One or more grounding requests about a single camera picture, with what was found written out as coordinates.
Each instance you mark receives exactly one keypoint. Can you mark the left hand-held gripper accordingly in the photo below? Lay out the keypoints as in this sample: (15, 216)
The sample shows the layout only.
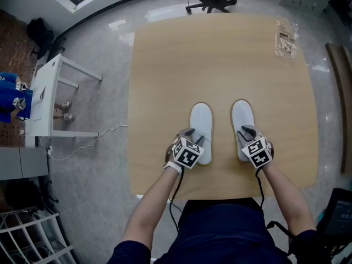
(188, 154)

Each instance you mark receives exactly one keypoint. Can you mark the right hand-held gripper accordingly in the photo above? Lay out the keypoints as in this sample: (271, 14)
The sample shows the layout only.
(257, 153)

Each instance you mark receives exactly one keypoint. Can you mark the white slipper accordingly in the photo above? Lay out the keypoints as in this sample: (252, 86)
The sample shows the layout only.
(200, 117)
(38, 96)
(242, 113)

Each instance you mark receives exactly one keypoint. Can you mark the person's left forearm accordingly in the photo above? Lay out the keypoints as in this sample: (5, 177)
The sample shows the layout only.
(154, 202)

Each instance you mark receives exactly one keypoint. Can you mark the person's right forearm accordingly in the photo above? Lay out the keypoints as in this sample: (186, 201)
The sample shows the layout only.
(286, 197)

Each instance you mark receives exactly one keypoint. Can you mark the person's right hand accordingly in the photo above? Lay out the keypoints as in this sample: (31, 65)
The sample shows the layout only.
(270, 151)

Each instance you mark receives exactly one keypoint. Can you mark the person's left hand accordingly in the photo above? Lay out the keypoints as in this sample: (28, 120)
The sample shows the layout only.
(169, 153)

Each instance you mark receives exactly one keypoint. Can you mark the wooden table with white legs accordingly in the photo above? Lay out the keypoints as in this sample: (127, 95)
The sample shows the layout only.
(220, 65)

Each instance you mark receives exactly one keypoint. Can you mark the brown wooden planks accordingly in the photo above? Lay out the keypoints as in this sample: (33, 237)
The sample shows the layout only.
(345, 106)

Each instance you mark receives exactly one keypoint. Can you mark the person's navy shirt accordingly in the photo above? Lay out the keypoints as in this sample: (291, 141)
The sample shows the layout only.
(220, 235)

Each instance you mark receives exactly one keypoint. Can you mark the clear plastic bag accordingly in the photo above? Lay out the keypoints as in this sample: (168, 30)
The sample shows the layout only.
(286, 38)

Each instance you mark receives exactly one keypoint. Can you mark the black tablet screen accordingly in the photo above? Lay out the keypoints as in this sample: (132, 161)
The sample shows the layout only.
(341, 216)

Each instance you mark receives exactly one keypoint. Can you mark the white power strip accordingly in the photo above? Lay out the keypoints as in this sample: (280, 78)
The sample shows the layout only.
(50, 150)

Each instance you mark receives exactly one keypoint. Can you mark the white paper sheet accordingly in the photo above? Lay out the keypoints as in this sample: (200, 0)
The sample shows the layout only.
(38, 111)

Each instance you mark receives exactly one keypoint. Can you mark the white desk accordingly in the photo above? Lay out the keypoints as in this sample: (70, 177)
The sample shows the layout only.
(45, 76)

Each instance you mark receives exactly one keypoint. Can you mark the grey folding table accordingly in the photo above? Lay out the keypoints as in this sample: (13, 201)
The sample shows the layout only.
(22, 164)

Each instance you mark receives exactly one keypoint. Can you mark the black swivel chair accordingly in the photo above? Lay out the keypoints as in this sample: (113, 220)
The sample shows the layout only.
(24, 194)

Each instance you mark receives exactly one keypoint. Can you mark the black chair with backpack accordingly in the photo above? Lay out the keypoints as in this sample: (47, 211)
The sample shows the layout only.
(41, 36)

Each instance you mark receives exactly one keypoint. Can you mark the white shelf rack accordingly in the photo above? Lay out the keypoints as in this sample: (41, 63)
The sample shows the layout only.
(27, 235)

